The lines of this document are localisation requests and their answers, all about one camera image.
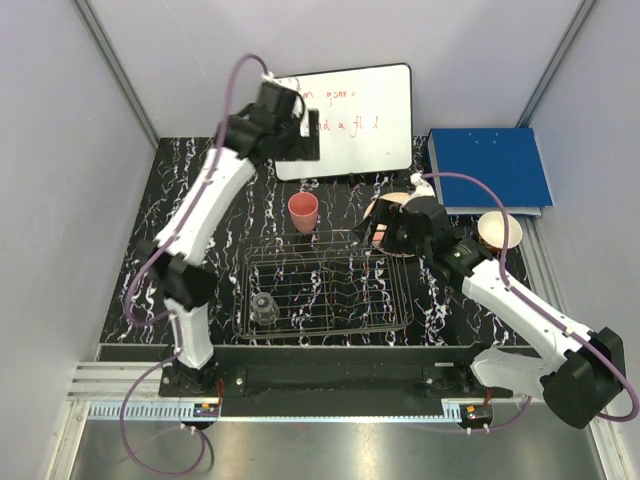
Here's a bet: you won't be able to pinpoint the clear drinking glass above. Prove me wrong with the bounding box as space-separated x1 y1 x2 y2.
250 292 280 326

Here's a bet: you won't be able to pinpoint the pink plastic cup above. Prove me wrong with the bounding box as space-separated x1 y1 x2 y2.
288 192 319 234

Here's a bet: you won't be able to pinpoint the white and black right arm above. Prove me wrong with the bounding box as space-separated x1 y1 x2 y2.
353 196 628 429

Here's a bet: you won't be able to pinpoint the small whiteboard with red writing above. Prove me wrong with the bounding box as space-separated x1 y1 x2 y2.
275 63 413 181

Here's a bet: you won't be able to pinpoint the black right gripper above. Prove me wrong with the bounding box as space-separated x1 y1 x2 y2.
351 198 431 260

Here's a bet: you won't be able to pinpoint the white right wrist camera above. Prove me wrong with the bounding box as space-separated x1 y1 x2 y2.
408 172 435 201

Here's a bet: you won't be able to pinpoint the metal wire dish rack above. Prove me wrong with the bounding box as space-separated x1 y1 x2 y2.
233 229 414 341

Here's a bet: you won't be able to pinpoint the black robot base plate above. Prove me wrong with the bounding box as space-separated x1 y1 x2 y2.
159 345 511 421

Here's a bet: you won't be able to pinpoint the white cable duct strip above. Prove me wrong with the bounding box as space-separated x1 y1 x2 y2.
88 401 220 422

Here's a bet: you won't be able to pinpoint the pink and cream plate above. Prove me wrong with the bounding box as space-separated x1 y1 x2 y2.
363 192 413 258

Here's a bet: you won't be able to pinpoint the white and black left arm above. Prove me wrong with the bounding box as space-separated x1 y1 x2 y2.
140 79 320 396

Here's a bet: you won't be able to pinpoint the blue binder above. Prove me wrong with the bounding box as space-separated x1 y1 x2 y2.
427 128 553 216

